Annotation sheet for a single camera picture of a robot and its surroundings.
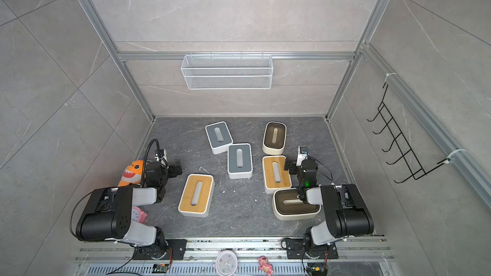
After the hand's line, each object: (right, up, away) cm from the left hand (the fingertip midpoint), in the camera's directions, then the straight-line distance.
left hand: (171, 159), depth 94 cm
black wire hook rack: (+93, +2, -35) cm, 99 cm away
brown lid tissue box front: (+55, -18, -14) cm, 60 cm away
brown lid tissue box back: (+54, +10, +10) cm, 55 cm away
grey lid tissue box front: (+34, -2, +9) cm, 35 cm away
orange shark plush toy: (-14, -5, -8) cm, 17 cm away
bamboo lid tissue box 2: (+52, -8, -2) cm, 52 cm away
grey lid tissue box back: (+22, +11, +12) cm, 28 cm away
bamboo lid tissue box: (+14, -16, -6) cm, 23 cm away
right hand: (+64, +2, -1) cm, 64 cm away
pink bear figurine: (+45, -35, -26) cm, 63 cm away
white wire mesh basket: (+28, +46, +7) cm, 54 cm away
